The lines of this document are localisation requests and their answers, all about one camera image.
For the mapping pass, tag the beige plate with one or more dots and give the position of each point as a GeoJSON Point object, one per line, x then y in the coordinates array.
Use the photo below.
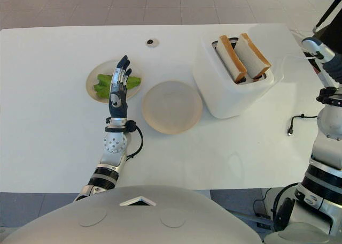
{"type": "Point", "coordinates": [172, 107]}

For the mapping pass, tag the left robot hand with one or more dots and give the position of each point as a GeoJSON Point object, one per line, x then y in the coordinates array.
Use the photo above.
{"type": "Point", "coordinates": [118, 108]}

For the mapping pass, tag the green lettuce leaf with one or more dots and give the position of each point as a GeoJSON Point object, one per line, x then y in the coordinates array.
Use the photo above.
{"type": "Point", "coordinates": [102, 83]}

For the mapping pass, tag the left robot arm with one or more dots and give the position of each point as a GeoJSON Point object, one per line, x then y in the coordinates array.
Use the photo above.
{"type": "Point", "coordinates": [115, 143]}

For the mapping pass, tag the cream toaster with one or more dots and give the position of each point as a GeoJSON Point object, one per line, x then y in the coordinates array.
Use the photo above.
{"type": "Point", "coordinates": [229, 99]}

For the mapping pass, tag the robot body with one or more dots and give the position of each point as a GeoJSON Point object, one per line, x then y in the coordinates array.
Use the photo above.
{"type": "Point", "coordinates": [139, 222]}

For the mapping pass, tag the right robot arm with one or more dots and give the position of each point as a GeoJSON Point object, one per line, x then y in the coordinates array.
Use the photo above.
{"type": "Point", "coordinates": [326, 153]}

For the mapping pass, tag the cream plate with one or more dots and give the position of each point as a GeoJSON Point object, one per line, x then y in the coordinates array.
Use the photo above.
{"type": "Point", "coordinates": [133, 90]}

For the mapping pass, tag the bread slice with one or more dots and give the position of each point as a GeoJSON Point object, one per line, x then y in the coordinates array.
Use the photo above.
{"type": "Point", "coordinates": [229, 58]}
{"type": "Point", "coordinates": [252, 56]}

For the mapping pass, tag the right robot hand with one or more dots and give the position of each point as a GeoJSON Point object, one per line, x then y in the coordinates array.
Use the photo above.
{"type": "Point", "coordinates": [332, 70]}

